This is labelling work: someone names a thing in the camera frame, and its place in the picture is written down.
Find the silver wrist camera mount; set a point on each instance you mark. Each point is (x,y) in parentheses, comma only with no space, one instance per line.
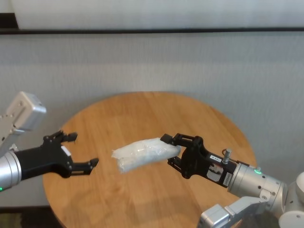
(26,111)
(213,217)

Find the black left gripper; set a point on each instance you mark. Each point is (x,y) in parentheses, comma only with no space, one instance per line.
(47,159)

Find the silver right wrist connector plug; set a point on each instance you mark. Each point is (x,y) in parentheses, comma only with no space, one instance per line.
(228,154)

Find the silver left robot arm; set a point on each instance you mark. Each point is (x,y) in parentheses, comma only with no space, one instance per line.
(9,171)

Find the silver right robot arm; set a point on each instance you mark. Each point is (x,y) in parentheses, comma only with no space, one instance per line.
(256,184)

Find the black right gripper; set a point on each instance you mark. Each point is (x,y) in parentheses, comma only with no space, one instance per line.
(198,164)

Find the white plastic-wrapped sandbag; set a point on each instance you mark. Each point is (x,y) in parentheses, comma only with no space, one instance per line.
(142,154)

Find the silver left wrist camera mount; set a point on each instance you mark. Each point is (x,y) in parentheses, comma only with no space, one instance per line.
(26,111)

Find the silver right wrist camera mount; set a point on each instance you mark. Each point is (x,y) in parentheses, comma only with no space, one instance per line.
(213,217)

